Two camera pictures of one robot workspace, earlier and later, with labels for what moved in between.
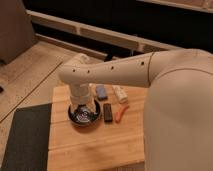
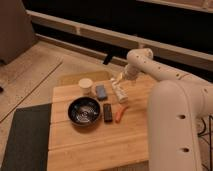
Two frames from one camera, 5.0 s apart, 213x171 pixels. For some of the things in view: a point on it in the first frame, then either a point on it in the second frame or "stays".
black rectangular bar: (108, 115) stays
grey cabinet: (16, 30) stays
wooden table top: (116, 142) stays
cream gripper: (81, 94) to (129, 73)
